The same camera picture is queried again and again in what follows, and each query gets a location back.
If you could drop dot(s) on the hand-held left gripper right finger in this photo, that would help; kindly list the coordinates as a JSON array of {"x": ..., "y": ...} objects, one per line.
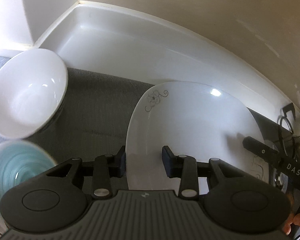
[{"x": 168, "y": 162}]

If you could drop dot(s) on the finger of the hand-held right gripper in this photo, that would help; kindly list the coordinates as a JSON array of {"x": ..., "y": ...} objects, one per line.
[{"x": 257, "y": 148}]

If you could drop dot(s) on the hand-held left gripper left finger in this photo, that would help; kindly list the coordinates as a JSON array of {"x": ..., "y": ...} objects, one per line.
[{"x": 121, "y": 162}]

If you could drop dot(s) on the white floral plate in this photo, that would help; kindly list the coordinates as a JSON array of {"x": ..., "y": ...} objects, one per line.
[{"x": 195, "y": 130}]

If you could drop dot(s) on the large white bowl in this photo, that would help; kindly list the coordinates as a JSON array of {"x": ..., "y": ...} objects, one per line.
[{"x": 27, "y": 97}]

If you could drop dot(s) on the black gas stove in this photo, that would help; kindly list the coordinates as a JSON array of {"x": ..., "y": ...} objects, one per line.
[{"x": 287, "y": 135}]

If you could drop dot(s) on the grey woven mat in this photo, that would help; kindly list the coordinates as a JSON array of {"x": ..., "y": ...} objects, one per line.
[{"x": 95, "y": 105}]

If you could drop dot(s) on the teal glazed bowl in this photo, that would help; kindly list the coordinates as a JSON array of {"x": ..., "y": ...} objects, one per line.
[{"x": 12, "y": 170}]

